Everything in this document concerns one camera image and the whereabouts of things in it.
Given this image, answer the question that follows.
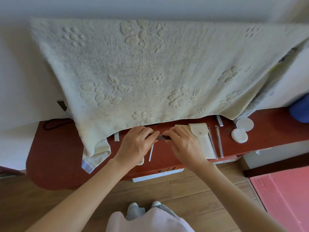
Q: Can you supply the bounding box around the person's right hand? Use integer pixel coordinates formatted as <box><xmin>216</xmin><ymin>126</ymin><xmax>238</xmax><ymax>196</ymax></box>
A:
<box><xmin>163</xmin><ymin>125</ymin><xmax>210</xmax><ymax>168</ymax></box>

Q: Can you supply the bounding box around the person's left hand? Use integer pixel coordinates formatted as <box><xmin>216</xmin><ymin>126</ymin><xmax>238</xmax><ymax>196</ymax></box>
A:
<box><xmin>113</xmin><ymin>126</ymin><xmax>160</xmax><ymax>167</ymax></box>

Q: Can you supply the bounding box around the dark metal manicure tool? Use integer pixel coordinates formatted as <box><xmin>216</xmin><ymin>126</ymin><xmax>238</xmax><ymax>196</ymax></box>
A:
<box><xmin>146</xmin><ymin>133</ymin><xmax>171</xmax><ymax>142</ymax></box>

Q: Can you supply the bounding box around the person's left forearm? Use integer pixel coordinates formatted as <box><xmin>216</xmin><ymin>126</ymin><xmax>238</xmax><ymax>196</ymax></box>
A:
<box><xmin>25</xmin><ymin>159</ymin><xmax>137</xmax><ymax>232</ymax></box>

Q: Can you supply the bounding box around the person's right forearm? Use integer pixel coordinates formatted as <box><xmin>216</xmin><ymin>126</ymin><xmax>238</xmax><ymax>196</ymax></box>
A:
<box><xmin>185</xmin><ymin>160</ymin><xmax>289</xmax><ymax>232</ymax></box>

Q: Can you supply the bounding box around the white snap-button pouch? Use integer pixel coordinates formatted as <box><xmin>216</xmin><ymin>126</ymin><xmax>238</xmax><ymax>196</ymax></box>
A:
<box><xmin>188</xmin><ymin>123</ymin><xmax>217</xmax><ymax>160</ymax></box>

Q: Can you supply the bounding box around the long silver cuticle pusher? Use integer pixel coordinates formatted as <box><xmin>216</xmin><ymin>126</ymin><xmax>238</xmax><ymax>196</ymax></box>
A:
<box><xmin>215</xmin><ymin>125</ymin><xmax>224</xmax><ymax>159</ymax></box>

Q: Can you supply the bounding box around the cream embossed floral towel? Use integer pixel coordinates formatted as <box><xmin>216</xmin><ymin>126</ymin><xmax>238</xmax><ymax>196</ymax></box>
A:
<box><xmin>30</xmin><ymin>18</ymin><xmax>309</xmax><ymax>174</ymax></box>

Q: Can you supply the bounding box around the white round container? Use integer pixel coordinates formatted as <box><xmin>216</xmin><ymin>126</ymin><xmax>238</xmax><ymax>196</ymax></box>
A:
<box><xmin>231</xmin><ymin>129</ymin><xmax>249</xmax><ymax>144</ymax></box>

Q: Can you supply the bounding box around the white round lid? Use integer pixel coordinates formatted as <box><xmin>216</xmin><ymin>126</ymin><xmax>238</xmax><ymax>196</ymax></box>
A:
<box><xmin>236</xmin><ymin>117</ymin><xmax>254</xmax><ymax>131</ymax></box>

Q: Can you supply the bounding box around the person's white garment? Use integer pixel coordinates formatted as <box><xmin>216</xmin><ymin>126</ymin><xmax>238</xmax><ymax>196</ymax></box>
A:
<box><xmin>106</xmin><ymin>204</ymin><xmax>195</xmax><ymax>232</ymax></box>

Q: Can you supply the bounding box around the patterned light cloth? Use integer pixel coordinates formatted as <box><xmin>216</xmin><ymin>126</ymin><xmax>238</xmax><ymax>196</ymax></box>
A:
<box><xmin>233</xmin><ymin>39</ymin><xmax>309</xmax><ymax>121</ymax></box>

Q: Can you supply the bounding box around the pink floor mat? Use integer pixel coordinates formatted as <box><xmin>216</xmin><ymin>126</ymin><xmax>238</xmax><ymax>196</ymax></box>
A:
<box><xmin>249</xmin><ymin>166</ymin><xmax>309</xmax><ymax>232</ymax></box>

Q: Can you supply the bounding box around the blue round object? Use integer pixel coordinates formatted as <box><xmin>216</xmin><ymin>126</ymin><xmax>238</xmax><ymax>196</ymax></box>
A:
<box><xmin>289</xmin><ymin>93</ymin><xmax>309</xmax><ymax>123</ymax></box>

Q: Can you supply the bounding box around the thin clear-handled tool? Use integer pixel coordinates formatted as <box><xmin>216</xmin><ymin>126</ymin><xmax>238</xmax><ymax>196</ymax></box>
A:
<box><xmin>207</xmin><ymin>127</ymin><xmax>218</xmax><ymax>160</ymax></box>

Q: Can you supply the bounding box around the black cable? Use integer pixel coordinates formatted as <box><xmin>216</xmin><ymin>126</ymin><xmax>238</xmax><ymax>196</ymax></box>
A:
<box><xmin>43</xmin><ymin>118</ymin><xmax>75</xmax><ymax>130</ymax></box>

